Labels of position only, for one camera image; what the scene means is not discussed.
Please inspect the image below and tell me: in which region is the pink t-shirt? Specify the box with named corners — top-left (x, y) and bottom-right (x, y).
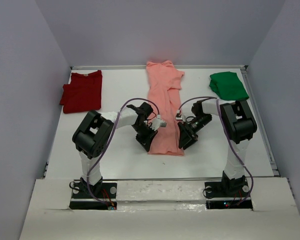
top-left (146, 60), bottom-right (185, 156)

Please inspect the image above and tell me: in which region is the red folded t-shirt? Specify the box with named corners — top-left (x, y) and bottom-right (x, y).
top-left (59, 70), bottom-right (103, 114)

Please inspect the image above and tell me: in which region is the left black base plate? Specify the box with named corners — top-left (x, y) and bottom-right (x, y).
top-left (69, 181), bottom-right (118, 211)

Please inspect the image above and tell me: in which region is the green t-shirt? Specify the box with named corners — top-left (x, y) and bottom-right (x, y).
top-left (209, 71), bottom-right (249, 101)

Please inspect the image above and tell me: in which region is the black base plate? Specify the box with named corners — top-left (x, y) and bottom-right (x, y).
top-left (69, 181), bottom-right (118, 211)
top-left (202, 181), bottom-right (253, 210)

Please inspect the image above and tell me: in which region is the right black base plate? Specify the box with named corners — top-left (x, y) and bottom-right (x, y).
top-left (202, 181), bottom-right (253, 210)

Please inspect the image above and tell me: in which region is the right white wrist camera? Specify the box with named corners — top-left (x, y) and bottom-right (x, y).
top-left (175, 109), bottom-right (186, 122)

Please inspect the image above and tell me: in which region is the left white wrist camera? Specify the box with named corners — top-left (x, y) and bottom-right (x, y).
top-left (151, 114), bottom-right (167, 131)

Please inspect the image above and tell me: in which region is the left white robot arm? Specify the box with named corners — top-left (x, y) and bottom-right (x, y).
top-left (71, 102), bottom-right (166, 198)

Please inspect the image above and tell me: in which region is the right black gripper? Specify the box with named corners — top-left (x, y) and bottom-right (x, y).
top-left (177, 113), bottom-right (212, 150)

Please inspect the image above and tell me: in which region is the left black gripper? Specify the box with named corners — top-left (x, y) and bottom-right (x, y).
top-left (131, 123), bottom-right (157, 152)

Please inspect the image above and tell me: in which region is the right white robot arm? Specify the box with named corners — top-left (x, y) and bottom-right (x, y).
top-left (175, 97), bottom-right (258, 199)

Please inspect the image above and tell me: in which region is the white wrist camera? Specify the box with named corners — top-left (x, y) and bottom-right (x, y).
top-left (151, 114), bottom-right (167, 131)
top-left (175, 109), bottom-right (186, 122)

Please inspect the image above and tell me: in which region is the white cardboard front cover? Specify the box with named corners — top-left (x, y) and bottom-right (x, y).
top-left (20, 177), bottom-right (300, 240)

